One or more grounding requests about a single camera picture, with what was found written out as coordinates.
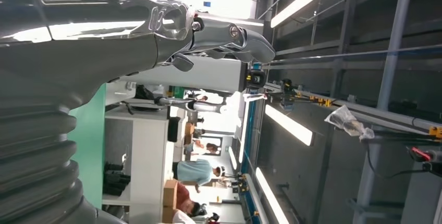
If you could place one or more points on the grey metal frame pole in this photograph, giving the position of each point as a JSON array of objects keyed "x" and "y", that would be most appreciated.
[{"x": 390, "y": 77}]

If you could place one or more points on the person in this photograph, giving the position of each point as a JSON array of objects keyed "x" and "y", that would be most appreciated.
[
  {"x": 207, "y": 148},
  {"x": 186, "y": 198}
]

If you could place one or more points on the brown cardboard box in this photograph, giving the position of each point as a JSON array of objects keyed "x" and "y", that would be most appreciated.
[{"x": 170, "y": 193}]

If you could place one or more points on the black yellow sensor unit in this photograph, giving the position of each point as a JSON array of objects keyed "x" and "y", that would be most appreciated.
[{"x": 256, "y": 79}]

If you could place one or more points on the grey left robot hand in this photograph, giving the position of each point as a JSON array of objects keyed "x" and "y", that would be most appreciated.
[{"x": 86, "y": 43}]

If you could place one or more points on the long ceiling light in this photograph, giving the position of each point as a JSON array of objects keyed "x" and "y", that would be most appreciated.
[
  {"x": 293, "y": 6},
  {"x": 288, "y": 125},
  {"x": 271, "y": 198}
]

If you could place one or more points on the white open cabinet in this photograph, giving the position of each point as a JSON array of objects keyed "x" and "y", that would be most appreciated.
[{"x": 148, "y": 160}]

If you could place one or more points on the clear plastic bag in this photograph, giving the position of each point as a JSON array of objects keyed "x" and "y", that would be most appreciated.
[{"x": 348, "y": 122}]

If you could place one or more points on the person wearing headset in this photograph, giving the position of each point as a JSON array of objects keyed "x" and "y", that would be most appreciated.
[{"x": 197, "y": 172}]

